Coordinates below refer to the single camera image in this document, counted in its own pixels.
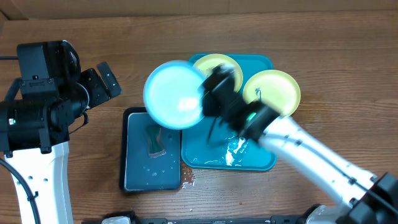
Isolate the light blue plate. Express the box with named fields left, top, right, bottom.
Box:
left=143, top=60, right=205, bottom=130

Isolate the yellow-green plate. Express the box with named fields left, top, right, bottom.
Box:
left=243, top=70, right=301, bottom=116
left=193, top=54, right=243, bottom=92

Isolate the green scrubbing sponge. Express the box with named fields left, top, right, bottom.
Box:
left=146, top=126, right=165, bottom=158

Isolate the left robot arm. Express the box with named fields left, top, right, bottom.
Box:
left=1, top=62, right=122, bottom=223

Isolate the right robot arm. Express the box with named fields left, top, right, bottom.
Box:
left=202, top=65, right=397, bottom=224

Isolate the teal plastic tray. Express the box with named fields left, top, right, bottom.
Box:
left=180, top=53, right=278, bottom=172

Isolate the black rectangular tray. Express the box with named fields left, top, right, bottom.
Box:
left=119, top=107, right=182, bottom=194

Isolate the yellow-green plate top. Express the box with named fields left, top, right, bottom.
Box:
left=193, top=54, right=243, bottom=92

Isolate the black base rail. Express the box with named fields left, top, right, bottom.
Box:
left=81, top=211, right=302, bottom=224

